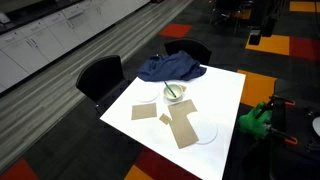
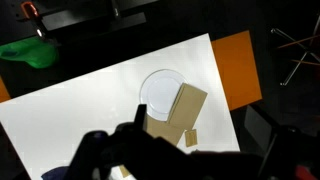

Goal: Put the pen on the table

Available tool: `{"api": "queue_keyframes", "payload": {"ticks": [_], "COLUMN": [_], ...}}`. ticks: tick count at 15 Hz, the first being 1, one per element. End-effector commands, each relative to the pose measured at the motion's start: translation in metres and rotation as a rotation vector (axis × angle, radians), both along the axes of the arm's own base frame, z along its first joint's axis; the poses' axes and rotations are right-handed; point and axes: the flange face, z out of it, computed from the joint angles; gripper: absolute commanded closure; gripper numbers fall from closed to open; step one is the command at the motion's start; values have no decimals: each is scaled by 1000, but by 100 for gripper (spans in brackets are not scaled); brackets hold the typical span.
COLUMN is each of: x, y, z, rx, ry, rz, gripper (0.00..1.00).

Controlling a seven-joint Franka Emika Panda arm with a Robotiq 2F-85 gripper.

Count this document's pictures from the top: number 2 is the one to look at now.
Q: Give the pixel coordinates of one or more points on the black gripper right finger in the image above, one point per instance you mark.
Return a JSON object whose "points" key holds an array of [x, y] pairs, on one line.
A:
{"points": [[258, 126]]}

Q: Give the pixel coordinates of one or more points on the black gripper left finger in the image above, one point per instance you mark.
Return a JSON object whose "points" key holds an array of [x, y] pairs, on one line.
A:
{"points": [[140, 116]]}

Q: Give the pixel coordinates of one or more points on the large clear plate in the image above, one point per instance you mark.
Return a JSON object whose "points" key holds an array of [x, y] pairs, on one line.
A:
{"points": [[160, 93]]}

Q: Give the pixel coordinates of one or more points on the L-shaped brown cardboard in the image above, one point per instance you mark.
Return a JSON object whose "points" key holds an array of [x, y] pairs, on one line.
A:
{"points": [[188, 103]]}

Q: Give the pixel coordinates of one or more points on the small tan square card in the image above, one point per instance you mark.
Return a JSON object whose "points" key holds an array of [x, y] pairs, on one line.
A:
{"points": [[191, 138]]}

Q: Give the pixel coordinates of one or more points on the rectangular brown cardboard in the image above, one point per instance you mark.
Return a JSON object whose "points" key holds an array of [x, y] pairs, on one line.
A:
{"points": [[125, 172]]}

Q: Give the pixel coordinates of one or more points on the metal chair legs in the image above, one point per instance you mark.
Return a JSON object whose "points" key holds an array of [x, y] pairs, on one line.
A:
{"points": [[300, 56]]}

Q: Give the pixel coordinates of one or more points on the blue cloth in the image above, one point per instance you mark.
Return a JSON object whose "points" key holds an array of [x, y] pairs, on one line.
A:
{"points": [[55, 174]]}

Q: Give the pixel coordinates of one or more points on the black stand platform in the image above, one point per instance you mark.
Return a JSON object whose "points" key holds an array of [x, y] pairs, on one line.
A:
{"points": [[83, 15]]}

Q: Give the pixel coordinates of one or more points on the orange and black clamp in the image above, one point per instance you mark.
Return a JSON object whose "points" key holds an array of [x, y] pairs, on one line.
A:
{"points": [[29, 9]]}

